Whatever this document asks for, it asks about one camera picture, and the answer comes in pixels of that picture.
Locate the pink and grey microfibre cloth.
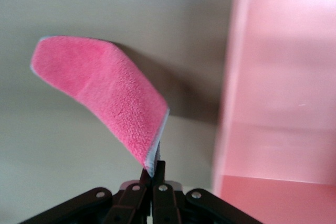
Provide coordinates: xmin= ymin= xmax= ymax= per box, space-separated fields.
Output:
xmin=29 ymin=35 xmax=170 ymax=177

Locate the pink plastic bin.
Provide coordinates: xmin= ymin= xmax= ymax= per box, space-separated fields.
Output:
xmin=211 ymin=0 xmax=336 ymax=224

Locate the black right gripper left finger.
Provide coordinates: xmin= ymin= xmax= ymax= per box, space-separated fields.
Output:
xmin=18 ymin=168 xmax=153 ymax=224

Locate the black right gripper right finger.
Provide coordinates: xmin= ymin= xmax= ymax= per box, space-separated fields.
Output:
xmin=152 ymin=160 xmax=260 ymax=224

